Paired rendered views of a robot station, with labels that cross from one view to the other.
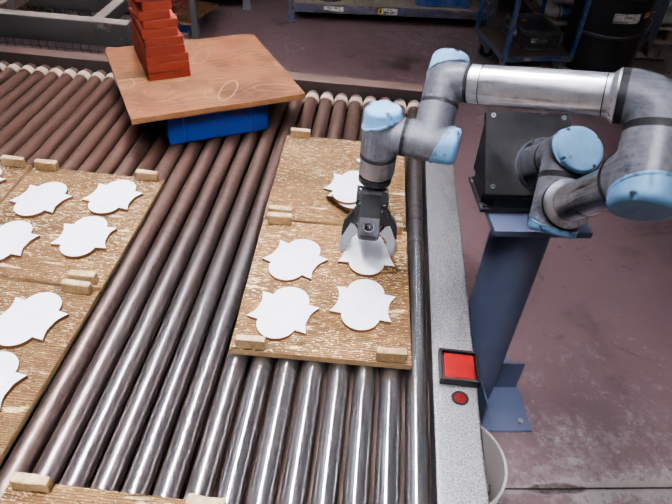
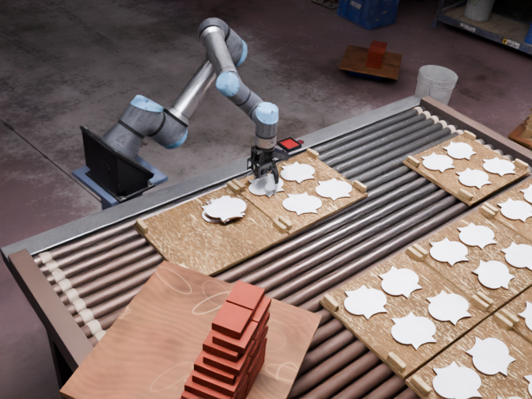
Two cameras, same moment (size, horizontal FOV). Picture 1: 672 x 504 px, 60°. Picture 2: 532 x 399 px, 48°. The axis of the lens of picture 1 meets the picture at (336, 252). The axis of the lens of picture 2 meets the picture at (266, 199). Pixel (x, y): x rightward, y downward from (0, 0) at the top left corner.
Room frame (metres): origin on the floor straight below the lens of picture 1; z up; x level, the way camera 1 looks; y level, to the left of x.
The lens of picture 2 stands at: (2.32, 1.24, 2.31)
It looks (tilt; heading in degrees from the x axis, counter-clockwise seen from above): 38 degrees down; 225
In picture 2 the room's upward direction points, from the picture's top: 6 degrees clockwise
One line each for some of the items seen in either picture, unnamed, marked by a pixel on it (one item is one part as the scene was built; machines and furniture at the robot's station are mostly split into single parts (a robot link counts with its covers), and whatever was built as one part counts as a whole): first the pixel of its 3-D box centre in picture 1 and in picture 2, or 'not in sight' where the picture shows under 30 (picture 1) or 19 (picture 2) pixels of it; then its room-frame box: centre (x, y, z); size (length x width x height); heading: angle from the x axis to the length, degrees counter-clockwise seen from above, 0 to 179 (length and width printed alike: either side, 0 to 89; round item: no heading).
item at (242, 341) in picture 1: (250, 342); (359, 186); (0.73, 0.15, 0.95); 0.06 x 0.02 x 0.03; 89
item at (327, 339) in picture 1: (328, 285); (298, 190); (0.92, 0.01, 0.93); 0.41 x 0.35 x 0.02; 179
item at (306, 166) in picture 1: (340, 179); (211, 230); (1.34, 0.00, 0.93); 0.41 x 0.35 x 0.02; 178
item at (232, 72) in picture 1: (200, 72); (201, 352); (1.72, 0.46, 1.03); 0.50 x 0.50 x 0.02; 27
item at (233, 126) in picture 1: (206, 100); not in sight; (1.66, 0.43, 0.97); 0.31 x 0.31 x 0.10; 27
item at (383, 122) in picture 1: (382, 132); (266, 119); (1.05, -0.07, 1.24); 0.09 x 0.08 x 0.11; 76
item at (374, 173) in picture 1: (375, 165); (266, 139); (1.05, -0.07, 1.16); 0.08 x 0.08 x 0.05
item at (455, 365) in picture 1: (458, 367); (289, 145); (0.72, -0.25, 0.92); 0.06 x 0.06 x 0.01; 87
